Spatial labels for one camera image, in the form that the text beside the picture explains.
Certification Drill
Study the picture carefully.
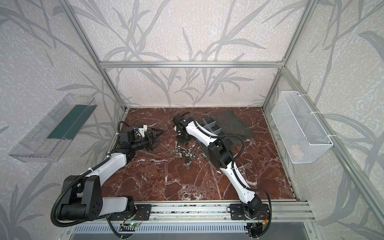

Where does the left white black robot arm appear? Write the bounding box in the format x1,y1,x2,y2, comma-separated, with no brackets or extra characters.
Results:
50,126,164,228

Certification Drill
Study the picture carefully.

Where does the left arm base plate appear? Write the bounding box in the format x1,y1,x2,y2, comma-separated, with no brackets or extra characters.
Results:
111,204,152,221

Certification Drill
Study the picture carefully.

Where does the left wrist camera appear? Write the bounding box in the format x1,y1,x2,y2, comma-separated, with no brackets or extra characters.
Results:
134,125,148,137

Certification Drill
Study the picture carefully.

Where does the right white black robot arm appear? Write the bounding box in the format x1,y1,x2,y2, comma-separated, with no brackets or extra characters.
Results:
173,112,272,220

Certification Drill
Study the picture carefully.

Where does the aluminium frame crossbar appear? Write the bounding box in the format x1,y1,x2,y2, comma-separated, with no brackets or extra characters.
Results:
99,61,283,69

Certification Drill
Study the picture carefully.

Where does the grey plastic organizer box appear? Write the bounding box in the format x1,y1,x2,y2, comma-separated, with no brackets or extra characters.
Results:
197,110,255,141

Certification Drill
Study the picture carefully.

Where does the pile of screws and nuts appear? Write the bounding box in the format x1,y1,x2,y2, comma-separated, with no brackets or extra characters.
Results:
171,142,196,169

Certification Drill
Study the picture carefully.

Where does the white wire mesh basket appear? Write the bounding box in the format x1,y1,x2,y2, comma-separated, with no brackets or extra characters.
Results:
272,91,334,164

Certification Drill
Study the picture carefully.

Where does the clear plastic wall tray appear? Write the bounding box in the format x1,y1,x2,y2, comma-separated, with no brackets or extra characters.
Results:
9,94,98,163

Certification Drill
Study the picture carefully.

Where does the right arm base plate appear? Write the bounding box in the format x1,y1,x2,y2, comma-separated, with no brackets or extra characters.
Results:
226,204,271,221

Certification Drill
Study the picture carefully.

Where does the aluminium front rail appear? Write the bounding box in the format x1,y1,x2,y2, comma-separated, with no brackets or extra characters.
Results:
136,200,315,224

